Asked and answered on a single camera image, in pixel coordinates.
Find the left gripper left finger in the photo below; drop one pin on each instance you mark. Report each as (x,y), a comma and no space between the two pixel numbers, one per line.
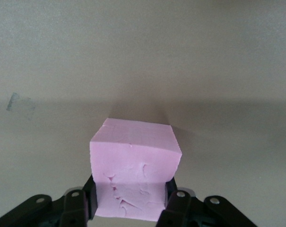
(71,208)

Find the pink foam cube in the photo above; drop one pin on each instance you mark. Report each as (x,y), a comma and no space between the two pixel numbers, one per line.
(133,165)

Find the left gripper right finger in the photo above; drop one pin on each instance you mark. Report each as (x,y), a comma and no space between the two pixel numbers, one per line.
(180,210)

